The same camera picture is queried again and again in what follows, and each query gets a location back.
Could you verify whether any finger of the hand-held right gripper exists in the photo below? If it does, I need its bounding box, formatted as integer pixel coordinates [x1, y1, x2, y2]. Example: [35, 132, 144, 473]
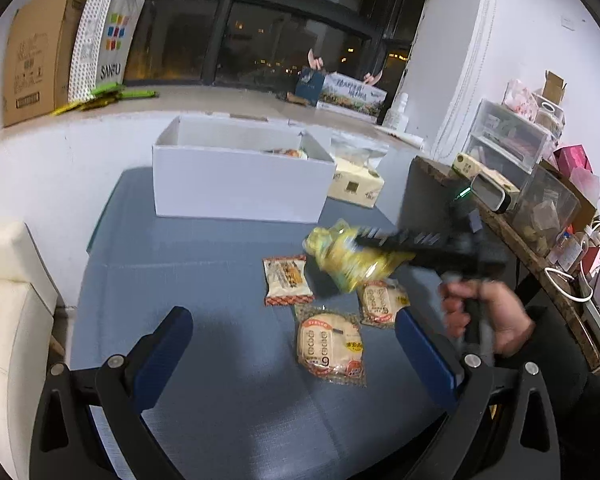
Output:
[355, 226, 451, 268]

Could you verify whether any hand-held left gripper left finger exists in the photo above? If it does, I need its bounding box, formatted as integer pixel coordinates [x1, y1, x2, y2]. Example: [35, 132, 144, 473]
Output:
[30, 305, 195, 480]

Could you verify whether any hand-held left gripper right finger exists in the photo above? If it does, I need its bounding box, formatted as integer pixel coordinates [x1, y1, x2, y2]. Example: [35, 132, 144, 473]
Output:
[395, 307, 562, 480]

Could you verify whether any yellow green snack packet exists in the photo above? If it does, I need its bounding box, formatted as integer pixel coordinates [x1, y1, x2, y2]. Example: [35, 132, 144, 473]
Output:
[302, 219, 417, 295]

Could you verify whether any round rice cake packet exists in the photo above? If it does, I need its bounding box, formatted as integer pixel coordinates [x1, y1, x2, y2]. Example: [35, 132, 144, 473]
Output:
[295, 305, 367, 389]
[356, 280, 411, 330]

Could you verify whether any orange bordered snack packet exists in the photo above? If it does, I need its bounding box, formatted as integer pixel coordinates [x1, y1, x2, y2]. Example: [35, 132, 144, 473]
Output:
[262, 254, 315, 308]

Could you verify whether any orange white snack packet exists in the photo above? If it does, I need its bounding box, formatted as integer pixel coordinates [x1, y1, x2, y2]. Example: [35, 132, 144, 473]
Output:
[262, 147, 309, 160]

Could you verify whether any white cardboard box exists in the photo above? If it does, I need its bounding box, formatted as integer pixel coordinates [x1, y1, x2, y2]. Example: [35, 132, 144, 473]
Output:
[152, 115, 337, 224]

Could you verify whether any person's right forearm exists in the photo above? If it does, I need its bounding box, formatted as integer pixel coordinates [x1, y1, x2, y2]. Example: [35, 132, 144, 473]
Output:
[500, 305, 600, 480]

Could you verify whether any person's right hand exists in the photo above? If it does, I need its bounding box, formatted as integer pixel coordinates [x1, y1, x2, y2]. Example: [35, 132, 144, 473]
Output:
[439, 277, 537, 359]

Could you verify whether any white device with dark screen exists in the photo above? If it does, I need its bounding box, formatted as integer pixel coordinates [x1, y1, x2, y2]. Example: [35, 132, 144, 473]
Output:
[470, 170, 512, 214]

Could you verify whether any yellow tissue pack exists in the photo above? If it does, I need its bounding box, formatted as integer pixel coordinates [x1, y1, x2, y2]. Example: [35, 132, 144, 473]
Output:
[326, 135, 389, 210]

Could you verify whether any small yellow box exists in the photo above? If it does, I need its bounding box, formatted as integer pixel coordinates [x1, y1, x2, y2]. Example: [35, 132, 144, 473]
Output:
[452, 152, 521, 197]

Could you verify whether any clear plastic container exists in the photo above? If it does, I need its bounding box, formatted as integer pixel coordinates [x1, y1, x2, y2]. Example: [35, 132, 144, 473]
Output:
[510, 164, 581, 257]

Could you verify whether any white tube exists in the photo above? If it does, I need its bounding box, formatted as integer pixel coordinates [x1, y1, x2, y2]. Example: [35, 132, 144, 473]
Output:
[375, 125, 425, 147]

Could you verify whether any small clear bottle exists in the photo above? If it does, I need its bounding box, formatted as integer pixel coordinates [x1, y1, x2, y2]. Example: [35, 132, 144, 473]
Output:
[555, 232, 581, 267]

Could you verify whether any clear plastic drawer unit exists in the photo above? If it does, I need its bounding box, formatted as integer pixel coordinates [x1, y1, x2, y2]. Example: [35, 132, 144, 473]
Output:
[462, 99, 554, 175]

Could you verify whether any white plastic bottle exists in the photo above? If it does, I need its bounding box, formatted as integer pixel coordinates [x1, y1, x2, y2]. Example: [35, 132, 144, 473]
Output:
[384, 94, 411, 130]

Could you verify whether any pink box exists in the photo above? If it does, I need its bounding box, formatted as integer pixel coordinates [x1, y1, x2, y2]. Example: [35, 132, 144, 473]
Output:
[552, 145, 594, 174]

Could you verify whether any cream sofa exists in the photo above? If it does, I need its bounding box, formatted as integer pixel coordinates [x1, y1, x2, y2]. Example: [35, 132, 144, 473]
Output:
[0, 220, 62, 480]

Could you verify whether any printed landscape carton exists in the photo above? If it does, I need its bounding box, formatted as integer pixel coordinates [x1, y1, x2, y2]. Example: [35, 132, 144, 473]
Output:
[316, 72, 387, 120]

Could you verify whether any clear jar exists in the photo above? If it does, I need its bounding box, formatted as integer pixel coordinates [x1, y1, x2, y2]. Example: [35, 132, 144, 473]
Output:
[535, 101, 566, 137]

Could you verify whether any pink patterned bag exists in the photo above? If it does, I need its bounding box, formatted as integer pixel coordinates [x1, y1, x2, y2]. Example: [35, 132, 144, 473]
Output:
[502, 79, 539, 122]

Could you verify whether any dark blue box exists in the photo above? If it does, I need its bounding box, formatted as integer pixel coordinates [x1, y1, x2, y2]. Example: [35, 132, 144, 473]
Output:
[295, 66, 327, 107]

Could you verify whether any small open cardboard box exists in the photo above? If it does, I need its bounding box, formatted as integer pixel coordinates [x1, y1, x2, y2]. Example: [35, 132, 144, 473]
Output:
[542, 71, 569, 102]

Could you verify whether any dark glass window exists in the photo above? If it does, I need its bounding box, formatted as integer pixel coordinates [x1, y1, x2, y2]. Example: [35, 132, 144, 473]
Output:
[95, 0, 433, 95]

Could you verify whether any stack of green sachets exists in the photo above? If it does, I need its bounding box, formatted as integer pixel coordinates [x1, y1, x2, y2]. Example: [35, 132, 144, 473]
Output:
[50, 86, 159, 117]

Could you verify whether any white dotted shopping bag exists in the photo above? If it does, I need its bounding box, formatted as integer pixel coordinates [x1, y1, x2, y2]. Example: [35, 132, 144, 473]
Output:
[68, 0, 146, 104]

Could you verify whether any brown cardboard box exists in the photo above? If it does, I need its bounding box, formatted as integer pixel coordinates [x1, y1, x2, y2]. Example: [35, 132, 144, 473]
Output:
[2, 0, 88, 129]

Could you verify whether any white cable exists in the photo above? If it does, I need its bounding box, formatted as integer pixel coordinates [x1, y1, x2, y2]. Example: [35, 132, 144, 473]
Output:
[544, 266, 595, 305]

